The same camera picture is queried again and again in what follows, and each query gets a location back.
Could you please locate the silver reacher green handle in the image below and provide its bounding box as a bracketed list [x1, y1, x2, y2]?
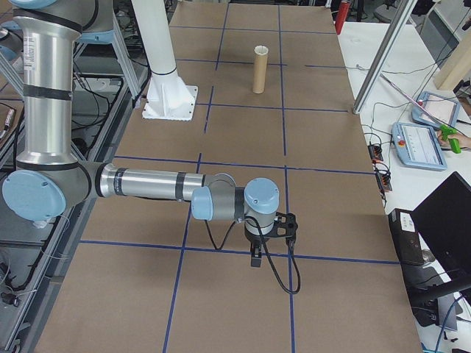
[355, 64, 463, 154]

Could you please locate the person's right hand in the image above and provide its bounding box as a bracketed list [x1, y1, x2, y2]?
[436, 132, 471, 151]

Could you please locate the small black orange adapter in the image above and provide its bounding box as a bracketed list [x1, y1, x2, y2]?
[375, 171, 393, 193]
[367, 143, 384, 163]

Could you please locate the black computer box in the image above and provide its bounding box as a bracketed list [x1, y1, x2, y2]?
[388, 207, 426, 268]

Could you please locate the brown cardboard tube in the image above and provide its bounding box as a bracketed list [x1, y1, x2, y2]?
[252, 46, 269, 94]

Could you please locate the black monitor stand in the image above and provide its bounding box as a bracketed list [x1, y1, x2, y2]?
[408, 271, 471, 328]

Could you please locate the white side desk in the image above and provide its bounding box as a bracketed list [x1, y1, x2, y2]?
[336, 21, 471, 353]

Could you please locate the blue grey teach pendant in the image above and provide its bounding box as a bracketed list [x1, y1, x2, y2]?
[390, 121, 448, 171]
[410, 90, 461, 126]

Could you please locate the black monitor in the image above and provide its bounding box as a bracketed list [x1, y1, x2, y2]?
[411, 171, 471, 280]

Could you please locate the aluminium profile column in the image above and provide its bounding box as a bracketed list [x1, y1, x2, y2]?
[352, 0, 419, 115]

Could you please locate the red tube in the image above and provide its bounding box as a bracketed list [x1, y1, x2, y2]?
[335, 0, 350, 36]

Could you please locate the black pendant cable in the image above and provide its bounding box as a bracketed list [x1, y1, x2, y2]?
[371, 101, 419, 128]

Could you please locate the blue cable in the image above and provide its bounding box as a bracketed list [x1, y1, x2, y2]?
[433, 293, 465, 353]

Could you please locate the white post with base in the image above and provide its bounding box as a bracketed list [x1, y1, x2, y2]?
[130, 0, 199, 121]

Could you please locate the light wooden post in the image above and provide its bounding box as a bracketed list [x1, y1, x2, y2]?
[436, 21, 471, 91]

